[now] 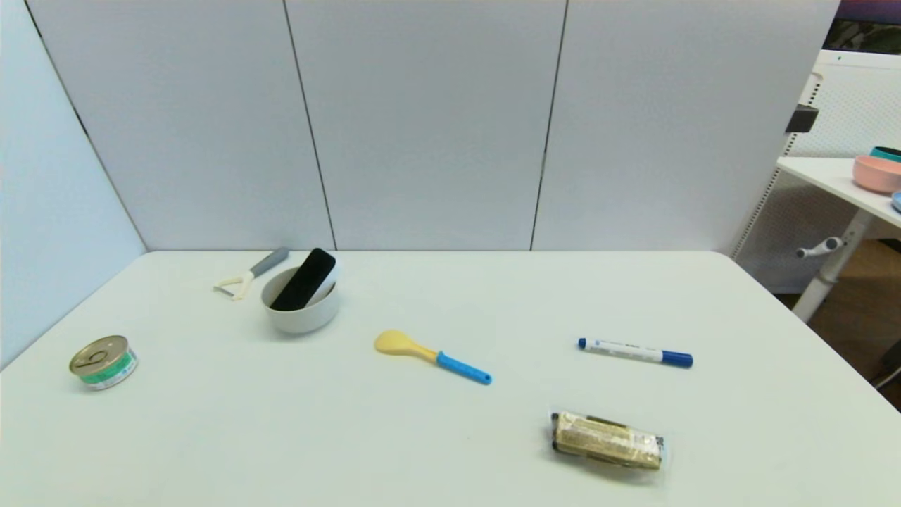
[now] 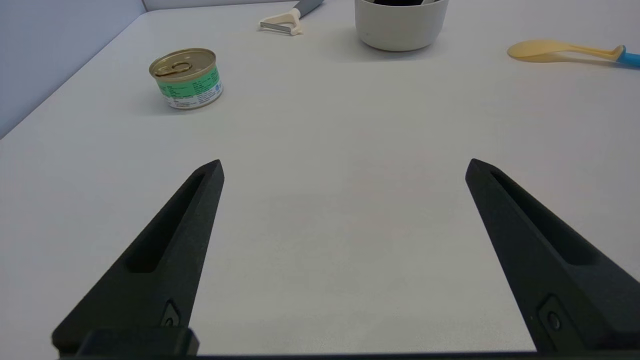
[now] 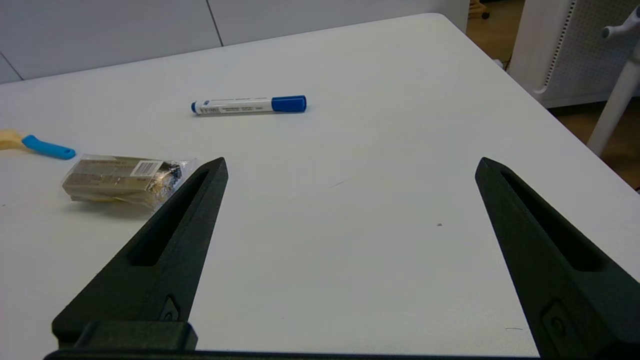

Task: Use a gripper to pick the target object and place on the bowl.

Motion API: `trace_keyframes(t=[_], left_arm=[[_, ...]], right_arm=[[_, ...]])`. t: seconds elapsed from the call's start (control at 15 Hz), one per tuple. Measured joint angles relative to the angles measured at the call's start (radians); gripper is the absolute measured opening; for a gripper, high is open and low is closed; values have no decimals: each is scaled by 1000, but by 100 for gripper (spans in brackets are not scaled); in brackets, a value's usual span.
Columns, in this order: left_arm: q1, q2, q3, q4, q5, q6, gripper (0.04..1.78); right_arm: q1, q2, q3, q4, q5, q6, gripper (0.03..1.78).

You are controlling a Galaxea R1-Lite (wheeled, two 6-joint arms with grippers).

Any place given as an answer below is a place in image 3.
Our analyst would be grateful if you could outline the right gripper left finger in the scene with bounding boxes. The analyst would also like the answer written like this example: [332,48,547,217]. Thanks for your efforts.
[51,157,229,351]

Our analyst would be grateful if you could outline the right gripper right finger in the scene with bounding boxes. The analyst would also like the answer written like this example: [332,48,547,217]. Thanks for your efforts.
[474,157,640,359]

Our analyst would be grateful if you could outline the clear wrapped brown snack packet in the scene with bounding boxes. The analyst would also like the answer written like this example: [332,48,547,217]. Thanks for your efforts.
[61,154,197,209]

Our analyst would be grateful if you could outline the blue white marker pen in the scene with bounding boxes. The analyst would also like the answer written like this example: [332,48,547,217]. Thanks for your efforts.
[190,95,308,116]

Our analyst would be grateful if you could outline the white pegboard panel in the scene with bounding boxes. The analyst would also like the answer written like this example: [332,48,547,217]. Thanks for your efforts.
[507,0,640,109]

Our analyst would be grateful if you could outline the yellow spoon blue handle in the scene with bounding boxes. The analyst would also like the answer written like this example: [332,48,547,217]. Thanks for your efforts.
[0,128,77,161]

